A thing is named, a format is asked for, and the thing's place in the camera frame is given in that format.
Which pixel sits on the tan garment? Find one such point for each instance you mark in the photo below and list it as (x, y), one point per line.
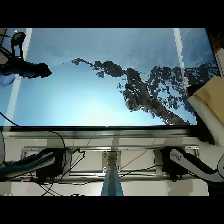
(213, 96)

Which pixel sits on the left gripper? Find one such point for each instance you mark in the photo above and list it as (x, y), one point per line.
(41, 70)

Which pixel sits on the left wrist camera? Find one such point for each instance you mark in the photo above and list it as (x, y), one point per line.
(18, 37)

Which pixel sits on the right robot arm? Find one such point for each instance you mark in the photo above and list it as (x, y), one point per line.
(191, 164)

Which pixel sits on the silver frame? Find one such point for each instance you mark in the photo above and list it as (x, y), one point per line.
(111, 156)

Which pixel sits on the white garment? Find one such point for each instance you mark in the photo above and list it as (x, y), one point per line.
(208, 118)

